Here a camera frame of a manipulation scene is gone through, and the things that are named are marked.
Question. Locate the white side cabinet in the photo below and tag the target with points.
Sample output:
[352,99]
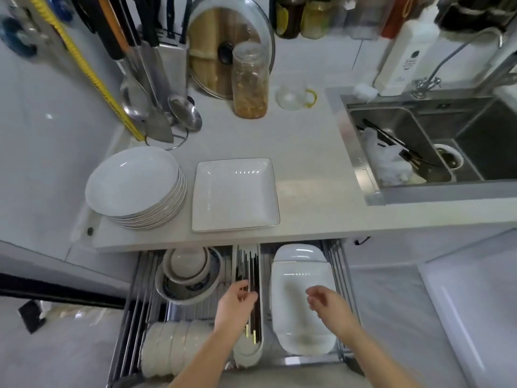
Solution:
[476,311]

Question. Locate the white sponge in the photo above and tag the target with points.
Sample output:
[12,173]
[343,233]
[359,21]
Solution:
[364,90]

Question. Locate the small black object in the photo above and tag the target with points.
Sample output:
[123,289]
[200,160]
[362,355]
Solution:
[31,317]

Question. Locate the stainless steel sink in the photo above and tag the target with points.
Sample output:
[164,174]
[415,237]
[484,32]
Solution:
[351,149]

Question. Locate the wooden cutting board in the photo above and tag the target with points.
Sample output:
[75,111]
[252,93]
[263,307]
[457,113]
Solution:
[206,72]

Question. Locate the blue patterned bowl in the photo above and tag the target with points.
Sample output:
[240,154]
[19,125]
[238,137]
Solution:
[190,290]

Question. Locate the white plastic bag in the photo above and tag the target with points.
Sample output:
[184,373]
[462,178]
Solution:
[387,165]

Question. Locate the small white bowl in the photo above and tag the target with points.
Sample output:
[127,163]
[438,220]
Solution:
[188,260]

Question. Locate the cluster of clear bottles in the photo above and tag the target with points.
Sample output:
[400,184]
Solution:
[68,313]

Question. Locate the row of white rice bowls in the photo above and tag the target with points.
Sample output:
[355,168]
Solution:
[173,347]

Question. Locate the person's right forearm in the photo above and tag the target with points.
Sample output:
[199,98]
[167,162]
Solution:
[375,363]

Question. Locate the yellow glass jar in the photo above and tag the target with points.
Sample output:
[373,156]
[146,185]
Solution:
[317,20]

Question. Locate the stack of round white plates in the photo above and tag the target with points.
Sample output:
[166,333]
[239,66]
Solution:
[129,181]

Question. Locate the glass pot lid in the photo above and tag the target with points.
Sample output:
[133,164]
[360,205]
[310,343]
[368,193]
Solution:
[225,52]

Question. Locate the white countertop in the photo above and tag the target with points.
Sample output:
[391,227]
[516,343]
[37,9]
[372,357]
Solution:
[315,177]

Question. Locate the person's left forearm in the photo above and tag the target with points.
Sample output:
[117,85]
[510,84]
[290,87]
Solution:
[202,363]

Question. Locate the clear plastic container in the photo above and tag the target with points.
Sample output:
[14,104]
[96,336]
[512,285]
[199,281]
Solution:
[369,18]

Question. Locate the large white bowl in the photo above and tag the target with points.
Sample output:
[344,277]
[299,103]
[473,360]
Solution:
[177,302]

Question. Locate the chrome faucet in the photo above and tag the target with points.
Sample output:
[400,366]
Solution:
[422,84]

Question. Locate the dark glass jar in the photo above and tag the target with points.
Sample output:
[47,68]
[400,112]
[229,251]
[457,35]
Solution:
[291,18]

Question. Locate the white square plate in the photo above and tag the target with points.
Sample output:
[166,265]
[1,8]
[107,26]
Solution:
[291,315]
[234,193]

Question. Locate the grey pull-out faucet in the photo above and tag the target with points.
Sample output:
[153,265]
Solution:
[497,72]

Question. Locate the black framed glass door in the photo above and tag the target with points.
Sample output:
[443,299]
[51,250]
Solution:
[60,292]

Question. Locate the person's right hand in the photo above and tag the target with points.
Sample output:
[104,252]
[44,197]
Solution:
[335,311]

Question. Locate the bundle of dark chopsticks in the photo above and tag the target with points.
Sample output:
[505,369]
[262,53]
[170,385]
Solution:
[253,270]

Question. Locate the glass jar with pickles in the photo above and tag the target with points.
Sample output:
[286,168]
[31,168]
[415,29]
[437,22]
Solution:
[250,88]

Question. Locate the pale yellow sponge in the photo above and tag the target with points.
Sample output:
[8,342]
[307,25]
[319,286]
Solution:
[417,178]

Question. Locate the white chopstick tray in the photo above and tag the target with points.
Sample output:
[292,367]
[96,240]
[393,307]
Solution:
[246,355]

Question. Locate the gas valve blue disc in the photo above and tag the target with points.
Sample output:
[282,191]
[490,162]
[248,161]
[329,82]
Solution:
[12,36]

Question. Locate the person's left hand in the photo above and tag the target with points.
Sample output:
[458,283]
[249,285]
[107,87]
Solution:
[232,311]

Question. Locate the white cabinet door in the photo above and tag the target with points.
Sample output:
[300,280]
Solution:
[404,250]

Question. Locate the steel spatula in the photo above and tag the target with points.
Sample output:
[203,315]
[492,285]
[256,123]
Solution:
[159,129]

